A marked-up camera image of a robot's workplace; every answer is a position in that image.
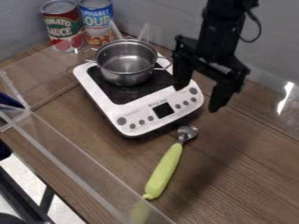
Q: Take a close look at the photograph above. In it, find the alphabet soup can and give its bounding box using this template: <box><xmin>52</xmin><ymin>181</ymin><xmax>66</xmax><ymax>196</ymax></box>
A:
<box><xmin>79</xmin><ymin>0</ymin><xmax>114</xmax><ymax>46</ymax></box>

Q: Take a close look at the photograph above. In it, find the clear acrylic barrier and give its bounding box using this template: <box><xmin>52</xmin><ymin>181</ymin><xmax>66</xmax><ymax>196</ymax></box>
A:
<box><xmin>0</xmin><ymin>70</ymin><xmax>175</xmax><ymax>224</ymax></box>

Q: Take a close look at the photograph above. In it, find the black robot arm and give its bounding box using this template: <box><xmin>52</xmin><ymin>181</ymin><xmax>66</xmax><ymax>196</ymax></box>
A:
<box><xmin>173</xmin><ymin>0</ymin><xmax>262</xmax><ymax>112</ymax></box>

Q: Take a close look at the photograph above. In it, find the green handled ice cream scoop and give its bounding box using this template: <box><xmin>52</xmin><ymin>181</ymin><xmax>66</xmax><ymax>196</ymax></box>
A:
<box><xmin>143</xmin><ymin>124</ymin><xmax>199</xmax><ymax>200</ymax></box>

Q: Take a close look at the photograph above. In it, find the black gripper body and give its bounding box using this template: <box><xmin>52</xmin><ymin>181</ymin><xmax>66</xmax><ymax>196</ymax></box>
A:
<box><xmin>173</xmin><ymin>24</ymin><xmax>250</xmax><ymax>81</ymax></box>

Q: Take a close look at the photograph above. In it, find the silver metal pot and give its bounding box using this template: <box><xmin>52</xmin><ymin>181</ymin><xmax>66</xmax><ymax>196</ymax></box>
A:
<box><xmin>86</xmin><ymin>39</ymin><xmax>174</xmax><ymax>87</ymax></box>

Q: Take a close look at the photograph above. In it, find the white and black stove top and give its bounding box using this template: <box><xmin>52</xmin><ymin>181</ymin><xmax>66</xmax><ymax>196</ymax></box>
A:
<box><xmin>74</xmin><ymin>56</ymin><xmax>205</xmax><ymax>137</ymax></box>

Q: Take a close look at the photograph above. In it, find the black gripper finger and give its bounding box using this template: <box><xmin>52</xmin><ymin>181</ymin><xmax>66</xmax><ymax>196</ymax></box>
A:
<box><xmin>173</xmin><ymin>52</ymin><xmax>194</xmax><ymax>91</ymax></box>
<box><xmin>209</xmin><ymin>78</ymin><xmax>245</xmax><ymax>113</ymax></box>

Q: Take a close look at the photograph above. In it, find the black table frame leg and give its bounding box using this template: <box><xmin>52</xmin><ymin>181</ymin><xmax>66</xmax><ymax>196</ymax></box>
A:
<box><xmin>0</xmin><ymin>166</ymin><xmax>55</xmax><ymax>224</ymax></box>

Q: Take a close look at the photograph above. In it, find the tomato sauce can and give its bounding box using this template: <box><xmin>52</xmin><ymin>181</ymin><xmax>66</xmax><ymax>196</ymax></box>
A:
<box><xmin>40</xmin><ymin>0</ymin><xmax>84</xmax><ymax>53</ymax></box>

